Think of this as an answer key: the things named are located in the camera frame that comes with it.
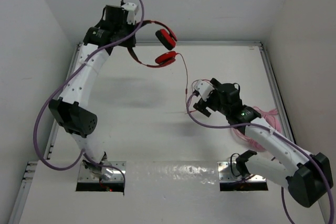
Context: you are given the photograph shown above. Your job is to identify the red headphones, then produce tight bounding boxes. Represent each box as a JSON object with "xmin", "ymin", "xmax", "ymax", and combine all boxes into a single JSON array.
[{"xmin": 127, "ymin": 19, "xmax": 178, "ymax": 68}]

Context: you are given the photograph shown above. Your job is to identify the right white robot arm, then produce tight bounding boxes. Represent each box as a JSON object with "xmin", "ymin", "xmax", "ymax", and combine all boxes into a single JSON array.
[{"xmin": 192, "ymin": 79, "xmax": 333, "ymax": 208}]

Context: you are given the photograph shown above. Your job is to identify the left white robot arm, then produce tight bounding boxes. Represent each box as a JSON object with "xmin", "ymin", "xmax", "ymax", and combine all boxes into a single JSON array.
[{"xmin": 48, "ymin": 2, "xmax": 139, "ymax": 163}]

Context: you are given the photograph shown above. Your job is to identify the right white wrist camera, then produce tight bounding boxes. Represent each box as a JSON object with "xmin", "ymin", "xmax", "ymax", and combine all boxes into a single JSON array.
[{"xmin": 193, "ymin": 80, "xmax": 214, "ymax": 101}]

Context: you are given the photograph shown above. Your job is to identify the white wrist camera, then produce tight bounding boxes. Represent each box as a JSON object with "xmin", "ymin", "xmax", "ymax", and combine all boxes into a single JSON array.
[
  {"xmin": 121, "ymin": 2, "xmax": 139, "ymax": 25},
  {"xmin": 193, "ymin": 80, "xmax": 214, "ymax": 101}
]

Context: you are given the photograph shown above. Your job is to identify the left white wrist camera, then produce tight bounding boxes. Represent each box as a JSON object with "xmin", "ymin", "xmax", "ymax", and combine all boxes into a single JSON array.
[{"xmin": 121, "ymin": 2, "xmax": 139, "ymax": 25}]

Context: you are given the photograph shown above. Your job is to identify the pink headphones with cable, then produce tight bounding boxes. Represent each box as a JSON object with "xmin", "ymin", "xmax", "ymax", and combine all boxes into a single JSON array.
[{"xmin": 232, "ymin": 106, "xmax": 281, "ymax": 152}]

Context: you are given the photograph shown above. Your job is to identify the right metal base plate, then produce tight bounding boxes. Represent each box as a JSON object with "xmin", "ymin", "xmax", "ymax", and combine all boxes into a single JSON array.
[{"xmin": 217, "ymin": 161, "xmax": 267, "ymax": 183}]

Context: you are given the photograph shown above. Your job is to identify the metal base plate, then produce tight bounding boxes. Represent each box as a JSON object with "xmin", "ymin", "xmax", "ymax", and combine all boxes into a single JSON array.
[
  {"xmin": 77, "ymin": 160, "xmax": 126, "ymax": 183},
  {"xmin": 217, "ymin": 161, "xmax": 267, "ymax": 183}
]

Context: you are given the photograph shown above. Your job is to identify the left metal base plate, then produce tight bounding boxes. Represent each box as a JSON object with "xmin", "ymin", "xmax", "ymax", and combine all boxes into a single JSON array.
[{"xmin": 77, "ymin": 160, "xmax": 126, "ymax": 183}]

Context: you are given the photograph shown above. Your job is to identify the aluminium table frame rail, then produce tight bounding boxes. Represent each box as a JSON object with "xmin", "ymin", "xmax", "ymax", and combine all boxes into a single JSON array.
[{"xmin": 10, "ymin": 42, "xmax": 295, "ymax": 223}]

